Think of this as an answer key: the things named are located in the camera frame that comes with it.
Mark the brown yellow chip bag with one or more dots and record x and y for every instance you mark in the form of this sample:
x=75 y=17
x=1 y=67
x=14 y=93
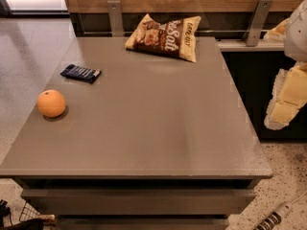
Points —
x=175 y=38

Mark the left metal wall bracket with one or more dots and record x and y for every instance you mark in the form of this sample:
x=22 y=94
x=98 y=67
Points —
x=115 y=18

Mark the black wire basket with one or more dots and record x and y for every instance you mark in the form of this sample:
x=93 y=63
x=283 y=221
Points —
x=29 y=218

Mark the metal wall bracket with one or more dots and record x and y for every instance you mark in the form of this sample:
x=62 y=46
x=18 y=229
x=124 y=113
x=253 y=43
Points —
x=258 y=19
x=115 y=18

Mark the white power strip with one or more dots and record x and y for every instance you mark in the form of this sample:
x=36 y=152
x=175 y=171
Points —
x=276 y=216

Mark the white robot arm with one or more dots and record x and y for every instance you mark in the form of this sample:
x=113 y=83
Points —
x=295 y=38

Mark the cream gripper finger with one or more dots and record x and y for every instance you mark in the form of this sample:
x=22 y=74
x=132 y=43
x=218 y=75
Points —
x=289 y=95
x=277 y=33

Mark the orange fruit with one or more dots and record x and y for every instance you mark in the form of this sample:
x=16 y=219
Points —
x=50 y=103

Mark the right metal wall bracket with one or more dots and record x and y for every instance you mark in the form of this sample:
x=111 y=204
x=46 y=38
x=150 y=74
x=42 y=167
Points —
x=258 y=19

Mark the grey table drawer unit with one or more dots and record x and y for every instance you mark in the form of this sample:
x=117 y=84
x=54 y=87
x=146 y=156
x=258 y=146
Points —
x=138 y=204

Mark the dark blue rxbar wrapper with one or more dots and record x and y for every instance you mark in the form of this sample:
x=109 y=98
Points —
x=78 y=73

